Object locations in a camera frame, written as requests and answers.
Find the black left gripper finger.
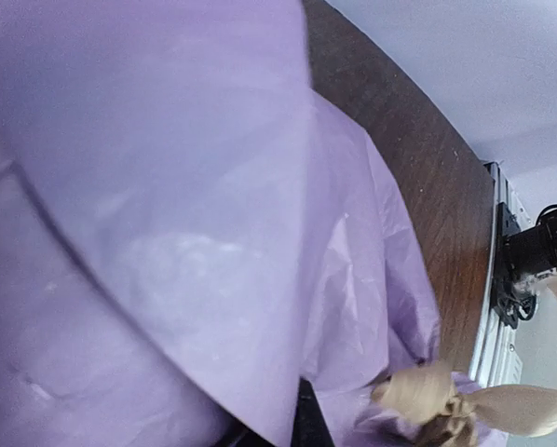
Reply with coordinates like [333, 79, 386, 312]
[231, 377, 338, 447]

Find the beige satin ribbon bow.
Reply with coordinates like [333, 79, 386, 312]
[371, 362, 557, 446]

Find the purple flower bouquet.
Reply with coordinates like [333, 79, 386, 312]
[0, 1, 440, 446]

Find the white vented front rail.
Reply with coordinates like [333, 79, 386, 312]
[469, 162, 535, 388]

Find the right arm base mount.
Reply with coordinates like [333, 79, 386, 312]
[490, 203, 557, 329]

